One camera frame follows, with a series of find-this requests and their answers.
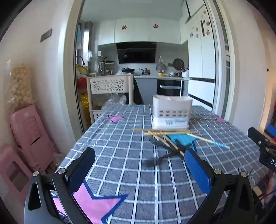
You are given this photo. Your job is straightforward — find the white upper cabinets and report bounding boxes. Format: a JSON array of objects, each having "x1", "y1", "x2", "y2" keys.
[{"x1": 98, "y1": 18, "x2": 182, "y2": 46}]

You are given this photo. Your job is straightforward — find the dark cloth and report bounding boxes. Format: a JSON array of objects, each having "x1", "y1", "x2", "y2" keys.
[{"x1": 133, "y1": 76, "x2": 144, "y2": 105}]

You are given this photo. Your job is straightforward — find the white plastic rack cart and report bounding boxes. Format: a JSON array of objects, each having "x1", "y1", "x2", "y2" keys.
[{"x1": 87, "y1": 74, "x2": 134, "y2": 126}]

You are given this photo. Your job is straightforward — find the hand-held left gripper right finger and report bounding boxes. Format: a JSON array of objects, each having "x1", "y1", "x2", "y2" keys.
[{"x1": 184, "y1": 148, "x2": 257, "y2": 224}]

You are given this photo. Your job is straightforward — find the black range hood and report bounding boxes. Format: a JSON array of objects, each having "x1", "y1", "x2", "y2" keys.
[{"x1": 116, "y1": 42, "x2": 157, "y2": 64}]

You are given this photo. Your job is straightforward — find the grey checked star tablecloth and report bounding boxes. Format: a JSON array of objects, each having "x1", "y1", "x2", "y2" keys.
[{"x1": 57, "y1": 104, "x2": 268, "y2": 224}]

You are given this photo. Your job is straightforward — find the clear plastic bags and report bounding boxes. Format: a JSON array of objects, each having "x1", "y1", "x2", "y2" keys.
[{"x1": 101, "y1": 94, "x2": 127, "y2": 111}]

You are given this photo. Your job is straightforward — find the grey wall switch panel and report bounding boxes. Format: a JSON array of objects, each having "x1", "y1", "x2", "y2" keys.
[{"x1": 40, "y1": 28, "x2": 53, "y2": 43}]

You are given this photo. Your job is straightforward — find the yellow green basin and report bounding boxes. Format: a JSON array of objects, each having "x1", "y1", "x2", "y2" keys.
[{"x1": 75, "y1": 65, "x2": 88, "y2": 75}]

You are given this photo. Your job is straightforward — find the black built-in oven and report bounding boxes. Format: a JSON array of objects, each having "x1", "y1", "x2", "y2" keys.
[{"x1": 156, "y1": 79, "x2": 184, "y2": 96}]

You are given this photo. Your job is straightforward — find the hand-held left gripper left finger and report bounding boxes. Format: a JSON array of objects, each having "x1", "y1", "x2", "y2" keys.
[{"x1": 24, "y1": 147, "x2": 96, "y2": 224}]

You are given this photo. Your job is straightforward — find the white plastic utensil holder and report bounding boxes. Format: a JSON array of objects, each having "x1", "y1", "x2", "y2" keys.
[{"x1": 152, "y1": 94, "x2": 193, "y2": 131}]

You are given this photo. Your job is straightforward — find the round black wall pan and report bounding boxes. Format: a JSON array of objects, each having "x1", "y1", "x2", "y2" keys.
[{"x1": 173, "y1": 58, "x2": 185, "y2": 70}]

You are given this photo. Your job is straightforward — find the stack of pink plastic stools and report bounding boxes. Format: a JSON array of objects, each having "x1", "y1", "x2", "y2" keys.
[{"x1": 9, "y1": 104, "x2": 57, "y2": 173}]

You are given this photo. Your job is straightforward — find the pink plastic stool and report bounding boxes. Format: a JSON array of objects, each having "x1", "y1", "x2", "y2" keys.
[{"x1": 0, "y1": 144, "x2": 33, "y2": 205}]

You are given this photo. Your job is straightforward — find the bamboo chopstick blue striped end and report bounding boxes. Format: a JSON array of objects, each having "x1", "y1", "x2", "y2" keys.
[{"x1": 186, "y1": 133, "x2": 231, "y2": 150}]

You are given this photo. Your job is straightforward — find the grey base cabinet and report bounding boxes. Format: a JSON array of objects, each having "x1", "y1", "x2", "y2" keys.
[{"x1": 135, "y1": 78, "x2": 157, "y2": 105}]

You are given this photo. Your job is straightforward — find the bag of puffed snacks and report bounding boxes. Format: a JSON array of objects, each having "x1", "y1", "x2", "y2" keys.
[{"x1": 5, "y1": 60, "x2": 37, "y2": 114}]

